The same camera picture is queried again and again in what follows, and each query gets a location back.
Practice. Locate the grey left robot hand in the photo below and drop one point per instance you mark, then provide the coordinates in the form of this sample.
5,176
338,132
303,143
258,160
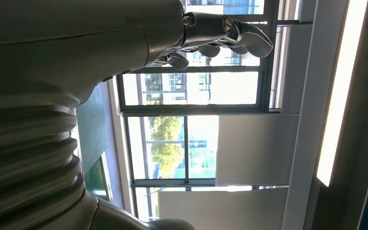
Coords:
76,41

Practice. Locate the large framed window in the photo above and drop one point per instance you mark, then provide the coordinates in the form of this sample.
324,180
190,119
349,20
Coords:
171,89

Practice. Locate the white roller blind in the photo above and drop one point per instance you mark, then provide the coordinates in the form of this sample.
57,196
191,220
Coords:
257,149

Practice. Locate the long ceiling light strip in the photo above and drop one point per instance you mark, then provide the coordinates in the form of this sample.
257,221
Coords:
330,127

